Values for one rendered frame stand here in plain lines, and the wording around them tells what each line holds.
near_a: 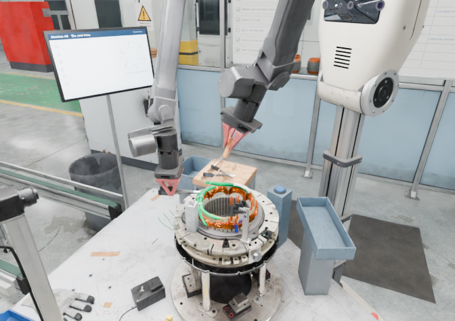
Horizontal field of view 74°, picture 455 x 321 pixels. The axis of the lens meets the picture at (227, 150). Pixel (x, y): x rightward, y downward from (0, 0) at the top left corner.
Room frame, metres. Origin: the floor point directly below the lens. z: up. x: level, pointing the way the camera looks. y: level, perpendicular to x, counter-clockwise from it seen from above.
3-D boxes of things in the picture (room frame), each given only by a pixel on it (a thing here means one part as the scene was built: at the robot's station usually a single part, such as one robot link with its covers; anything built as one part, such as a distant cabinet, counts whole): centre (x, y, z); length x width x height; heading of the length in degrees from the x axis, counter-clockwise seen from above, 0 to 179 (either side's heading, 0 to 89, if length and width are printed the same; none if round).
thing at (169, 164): (0.76, 0.17, 1.28); 0.10 x 0.07 x 0.07; 175
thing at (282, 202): (0.97, -0.20, 0.91); 0.07 x 0.07 x 0.25; 47
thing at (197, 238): (0.75, 0.00, 1.09); 0.32 x 0.32 x 0.01
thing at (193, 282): (0.71, 0.12, 0.85); 0.06 x 0.04 x 0.05; 21
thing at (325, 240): (0.75, -0.30, 0.92); 0.25 x 0.11 x 0.28; 1
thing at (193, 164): (1.11, 0.15, 0.92); 0.17 x 0.11 x 0.28; 155
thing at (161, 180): (0.76, 0.17, 1.21); 0.07 x 0.07 x 0.09; 85
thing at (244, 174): (1.04, 0.01, 1.05); 0.20 x 0.19 x 0.02; 65
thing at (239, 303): (0.64, -0.04, 0.83); 0.05 x 0.04 x 0.02; 123
